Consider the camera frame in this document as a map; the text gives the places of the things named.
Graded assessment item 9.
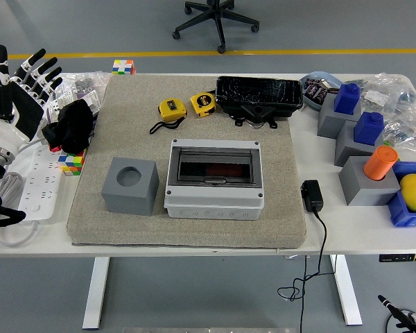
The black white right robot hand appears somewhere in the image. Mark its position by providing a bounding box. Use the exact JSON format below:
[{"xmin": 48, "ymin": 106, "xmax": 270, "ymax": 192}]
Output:
[{"xmin": 377, "ymin": 294, "xmax": 416, "ymax": 333}]

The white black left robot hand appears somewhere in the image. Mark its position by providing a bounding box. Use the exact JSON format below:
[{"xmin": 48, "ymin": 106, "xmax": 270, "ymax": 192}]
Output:
[{"xmin": 0, "ymin": 44, "xmax": 64, "ymax": 153}]

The orange cylinder battery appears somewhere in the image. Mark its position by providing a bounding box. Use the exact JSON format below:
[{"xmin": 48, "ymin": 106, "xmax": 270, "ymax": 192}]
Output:
[{"xmin": 204, "ymin": 164, "xmax": 243, "ymax": 177}]

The grey electrical box clear lid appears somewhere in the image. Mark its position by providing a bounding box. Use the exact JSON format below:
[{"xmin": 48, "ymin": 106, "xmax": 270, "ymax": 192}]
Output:
[{"xmin": 163, "ymin": 138, "xmax": 266, "ymax": 221}]

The black cloth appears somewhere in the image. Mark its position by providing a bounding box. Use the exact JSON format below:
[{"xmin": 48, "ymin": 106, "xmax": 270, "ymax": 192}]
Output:
[{"xmin": 41, "ymin": 99, "xmax": 96, "ymax": 155}]

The black table control panel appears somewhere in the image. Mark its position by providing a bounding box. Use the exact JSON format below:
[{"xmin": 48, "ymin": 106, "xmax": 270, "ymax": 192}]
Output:
[{"xmin": 379, "ymin": 253, "xmax": 416, "ymax": 263}]

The white table leg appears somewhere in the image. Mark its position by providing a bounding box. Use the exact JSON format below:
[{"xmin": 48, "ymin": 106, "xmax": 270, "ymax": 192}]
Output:
[
  {"xmin": 329, "ymin": 255, "xmax": 363, "ymax": 326},
  {"xmin": 82, "ymin": 256, "xmax": 111, "ymax": 330}
]

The clear bag with screws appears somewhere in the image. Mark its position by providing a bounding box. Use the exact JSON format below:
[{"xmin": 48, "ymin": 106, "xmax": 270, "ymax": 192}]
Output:
[{"xmin": 57, "ymin": 71, "xmax": 111, "ymax": 105}]

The white power strip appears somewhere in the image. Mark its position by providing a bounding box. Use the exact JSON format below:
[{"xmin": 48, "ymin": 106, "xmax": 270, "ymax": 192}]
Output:
[{"xmin": 17, "ymin": 144, "xmax": 69, "ymax": 223}]

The blue plastic bin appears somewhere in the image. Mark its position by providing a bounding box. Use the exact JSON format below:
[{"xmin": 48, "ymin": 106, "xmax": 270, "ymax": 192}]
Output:
[{"xmin": 387, "ymin": 161, "xmax": 416, "ymax": 228}]

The colourful puzzle cube white crossed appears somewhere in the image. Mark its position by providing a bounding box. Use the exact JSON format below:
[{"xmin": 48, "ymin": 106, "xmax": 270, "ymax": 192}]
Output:
[{"xmin": 112, "ymin": 59, "xmax": 137, "ymax": 76}]

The grey holder block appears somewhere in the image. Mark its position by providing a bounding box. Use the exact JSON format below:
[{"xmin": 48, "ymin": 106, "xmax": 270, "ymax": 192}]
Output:
[
  {"xmin": 338, "ymin": 155, "xmax": 401, "ymax": 207},
  {"xmin": 317, "ymin": 93, "xmax": 363, "ymax": 139},
  {"xmin": 334, "ymin": 119, "xmax": 385, "ymax": 167}
]

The grey block with round hole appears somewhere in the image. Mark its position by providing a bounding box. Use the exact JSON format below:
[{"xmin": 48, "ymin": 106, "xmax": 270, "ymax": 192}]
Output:
[{"xmin": 101, "ymin": 156, "xmax": 160, "ymax": 216}]

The black power adapter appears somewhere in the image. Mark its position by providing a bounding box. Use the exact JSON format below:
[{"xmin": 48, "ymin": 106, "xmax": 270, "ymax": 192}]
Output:
[{"xmin": 300, "ymin": 179, "xmax": 324, "ymax": 213}]

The orange cylinder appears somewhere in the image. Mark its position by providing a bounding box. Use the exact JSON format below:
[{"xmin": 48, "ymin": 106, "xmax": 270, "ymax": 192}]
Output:
[{"xmin": 363, "ymin": 145, "xmax": 399, "ymax": 181}]

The clear plastic parts bag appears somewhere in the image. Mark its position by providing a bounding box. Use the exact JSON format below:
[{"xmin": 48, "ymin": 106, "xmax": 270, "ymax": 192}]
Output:
[
  {"xmin": 381, "ymin": 103, "xmax": 416, "ymax": 161},
  {"xmin": 359, "ymin": 71, "xmax": 416, "ymax": 115}
]

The blue square plug block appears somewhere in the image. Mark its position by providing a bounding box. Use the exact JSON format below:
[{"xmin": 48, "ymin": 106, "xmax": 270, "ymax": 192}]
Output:
[
  {"xmin": 333, "ymin": 83, "xmax": 362, "ymax": 115},
  {"xmin": 353, "ymin": 111, "xmax": 385, "ymax": 146}
]

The grey-brown mat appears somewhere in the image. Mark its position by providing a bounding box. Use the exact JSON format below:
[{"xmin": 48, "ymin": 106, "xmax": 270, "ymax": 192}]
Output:
[{"xmin": 66, "ymin": 74, "xmax": 306, "ymax": 249}]

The black office chair base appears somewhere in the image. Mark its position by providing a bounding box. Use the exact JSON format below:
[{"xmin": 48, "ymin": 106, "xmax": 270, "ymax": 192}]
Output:
[{"xmin": 172, "ymin": 0, "xmax": 260, "ymax": 55}]

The black plastic tray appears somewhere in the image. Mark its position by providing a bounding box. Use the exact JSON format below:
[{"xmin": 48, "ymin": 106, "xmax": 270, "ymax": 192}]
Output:
[{"xmin": 215, "ymin": 76, "xmax": 304, "ymax": 129}]

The light blue bowl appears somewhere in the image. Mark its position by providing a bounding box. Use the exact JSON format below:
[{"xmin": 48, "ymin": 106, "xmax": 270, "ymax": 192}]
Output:
[{"xmin": 300, "ymin": 71, "xmax": 344, "ymax": 112}]

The dark printed packet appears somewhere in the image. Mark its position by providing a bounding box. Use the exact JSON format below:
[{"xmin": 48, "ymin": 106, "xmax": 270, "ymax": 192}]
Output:
[{"xmin": 304, "ymin": 78, "xmax": 329, "ymax": 104}]

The white switch module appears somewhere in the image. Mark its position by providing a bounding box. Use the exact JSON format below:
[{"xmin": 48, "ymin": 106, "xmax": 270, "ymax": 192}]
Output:
[{"xmin": 48, "ymin": 89, "xmax": 101, "ymax": 121}]

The white power cable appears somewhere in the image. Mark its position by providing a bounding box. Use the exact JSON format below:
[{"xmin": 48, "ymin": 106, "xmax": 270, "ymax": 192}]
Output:
[{"xmin": 0, "ymin": 137, "xmax": 48, "ymax": 248}]

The thin black adapter cord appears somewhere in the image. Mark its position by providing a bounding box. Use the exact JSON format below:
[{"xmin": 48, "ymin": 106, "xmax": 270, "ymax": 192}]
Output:
[{"xmin": 276, "ymin": 210, "xmax": 338, "ymax": 333}]

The yellow tape measure black strap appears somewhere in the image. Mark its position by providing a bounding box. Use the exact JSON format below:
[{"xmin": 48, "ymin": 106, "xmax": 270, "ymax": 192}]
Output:
[{"xmin": 149, "ymin": 99, "xmax": 188, "ymax": 135}]

